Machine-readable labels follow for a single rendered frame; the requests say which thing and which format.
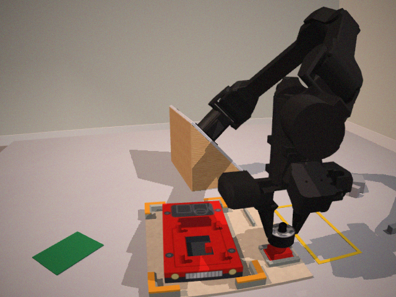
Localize red base with black post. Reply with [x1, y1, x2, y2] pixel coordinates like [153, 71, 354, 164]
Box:
[264, 222, 293, 260]

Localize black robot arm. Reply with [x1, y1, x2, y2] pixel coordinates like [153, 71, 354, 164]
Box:
[198, 7, 363, 215]

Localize yellow rectangular outline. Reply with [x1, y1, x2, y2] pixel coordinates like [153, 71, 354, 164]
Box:
[274, 205, 362, 264]

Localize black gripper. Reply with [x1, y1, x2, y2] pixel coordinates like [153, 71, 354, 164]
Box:
[218, 132, 310, 239]

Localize green flat rectangle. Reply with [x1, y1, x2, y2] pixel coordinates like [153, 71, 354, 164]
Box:
[32, 232, 104, 275]

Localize black toy wheel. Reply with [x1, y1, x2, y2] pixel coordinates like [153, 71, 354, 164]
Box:
[267, 223, 296, 248]

